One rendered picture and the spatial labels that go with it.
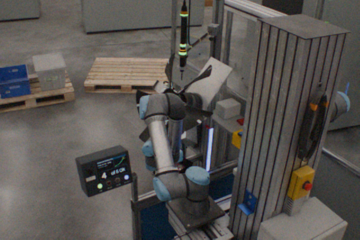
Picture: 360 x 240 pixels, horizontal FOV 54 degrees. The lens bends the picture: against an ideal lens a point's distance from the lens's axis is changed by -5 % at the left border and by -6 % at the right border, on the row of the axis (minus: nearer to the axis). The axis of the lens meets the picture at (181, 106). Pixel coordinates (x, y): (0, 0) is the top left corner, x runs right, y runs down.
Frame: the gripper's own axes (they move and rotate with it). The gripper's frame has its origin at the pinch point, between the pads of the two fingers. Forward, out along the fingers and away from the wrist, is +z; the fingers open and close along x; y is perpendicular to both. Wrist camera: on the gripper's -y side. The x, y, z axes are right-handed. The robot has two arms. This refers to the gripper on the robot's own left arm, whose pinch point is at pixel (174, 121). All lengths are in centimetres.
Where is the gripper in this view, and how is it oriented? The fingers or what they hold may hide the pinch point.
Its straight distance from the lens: 232.2
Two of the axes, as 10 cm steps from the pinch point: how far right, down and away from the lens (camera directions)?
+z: 3.6, -4.4, 8.3
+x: 0.6, 8.9, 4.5
